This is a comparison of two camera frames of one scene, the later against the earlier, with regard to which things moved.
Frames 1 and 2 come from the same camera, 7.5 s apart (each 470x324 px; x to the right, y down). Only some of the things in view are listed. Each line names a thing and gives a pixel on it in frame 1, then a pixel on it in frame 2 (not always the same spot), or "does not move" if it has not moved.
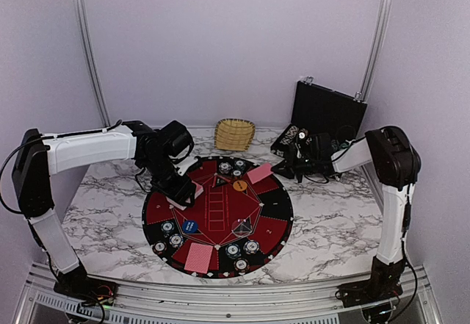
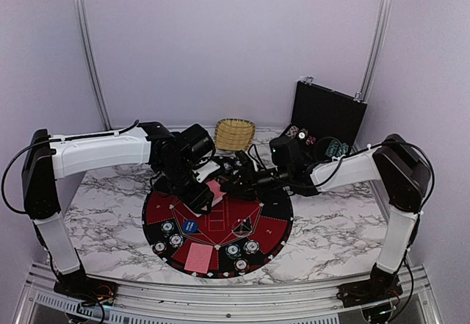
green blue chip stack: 233,251 does not move
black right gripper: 289,165 → 247,183
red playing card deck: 198,190 → 214,186
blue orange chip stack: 175,240 does not move
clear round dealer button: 242,227 does not move
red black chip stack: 159,247 does not move
